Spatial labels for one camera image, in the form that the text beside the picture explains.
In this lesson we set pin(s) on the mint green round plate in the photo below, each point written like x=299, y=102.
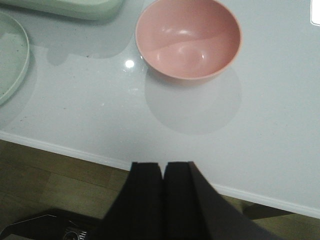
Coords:
x=14, y=56

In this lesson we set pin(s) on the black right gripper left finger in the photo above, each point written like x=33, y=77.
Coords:
x=137, y=212

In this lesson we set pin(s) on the pink bowl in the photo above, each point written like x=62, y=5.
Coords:
x=188, y=40

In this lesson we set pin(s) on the mint green breakfast maker base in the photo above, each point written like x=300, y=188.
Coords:
x=80, y=9

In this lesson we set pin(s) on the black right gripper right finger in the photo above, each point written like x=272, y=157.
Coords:
x=194, y=210

